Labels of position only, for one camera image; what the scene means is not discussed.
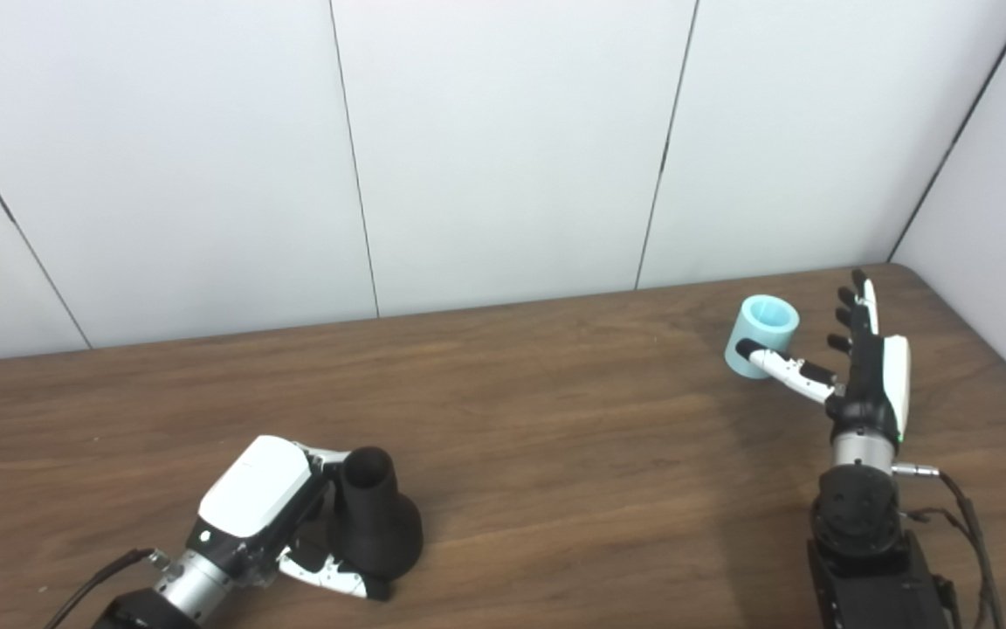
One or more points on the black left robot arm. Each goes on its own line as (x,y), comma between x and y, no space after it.
(189,590)

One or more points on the black funnel-shaped nozzle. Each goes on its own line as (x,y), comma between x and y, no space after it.
(376,524)

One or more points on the black and white right hand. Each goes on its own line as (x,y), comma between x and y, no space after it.
(874,393)

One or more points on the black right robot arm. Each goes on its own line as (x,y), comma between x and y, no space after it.
(861,542)

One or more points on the black and white left hand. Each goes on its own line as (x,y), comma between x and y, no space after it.
(254,489)

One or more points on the light blue cylinder cup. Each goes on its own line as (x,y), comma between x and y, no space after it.
(761,328)

